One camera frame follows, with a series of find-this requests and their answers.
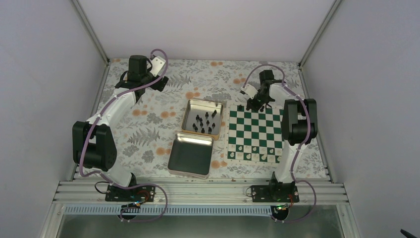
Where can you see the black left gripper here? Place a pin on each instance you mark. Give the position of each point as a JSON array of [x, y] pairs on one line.
[[160, 87]]

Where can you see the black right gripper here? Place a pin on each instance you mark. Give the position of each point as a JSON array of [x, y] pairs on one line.
[[251, 105]]

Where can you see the black chess piece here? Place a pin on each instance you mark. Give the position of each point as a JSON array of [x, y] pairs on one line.
[[241, 107]]

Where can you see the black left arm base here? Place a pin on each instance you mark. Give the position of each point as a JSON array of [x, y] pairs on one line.
[[140, 194]]

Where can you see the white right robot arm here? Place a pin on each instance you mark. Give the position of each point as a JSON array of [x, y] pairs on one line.
[[298, 124]]

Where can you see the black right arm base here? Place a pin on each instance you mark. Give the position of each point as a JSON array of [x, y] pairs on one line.
[[280, 193]]

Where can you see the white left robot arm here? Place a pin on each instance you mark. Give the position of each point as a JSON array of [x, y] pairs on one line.
[[94, 149]]

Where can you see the green white chess board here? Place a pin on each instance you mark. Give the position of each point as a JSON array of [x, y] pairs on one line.
[[254, 137]]

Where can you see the floral patterned table mat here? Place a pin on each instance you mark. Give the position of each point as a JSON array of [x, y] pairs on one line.
[[145, 134]]

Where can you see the gold metal tin box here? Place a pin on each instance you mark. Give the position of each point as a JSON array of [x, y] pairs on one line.
[[203, 117]]

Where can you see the metal tin lid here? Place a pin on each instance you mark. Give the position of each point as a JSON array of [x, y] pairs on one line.
[[190, 155]]

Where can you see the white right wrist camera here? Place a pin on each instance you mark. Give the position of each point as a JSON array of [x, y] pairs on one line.
[[249, 90]]

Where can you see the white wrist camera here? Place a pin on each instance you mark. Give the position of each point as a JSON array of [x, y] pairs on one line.
[[249, 90], [157, 64]]

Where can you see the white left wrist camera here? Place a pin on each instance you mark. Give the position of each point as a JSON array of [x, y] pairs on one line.
[[157, 64]]

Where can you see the front aluminium rail base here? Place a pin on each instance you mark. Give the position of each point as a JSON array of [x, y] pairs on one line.
[[205, 192]]

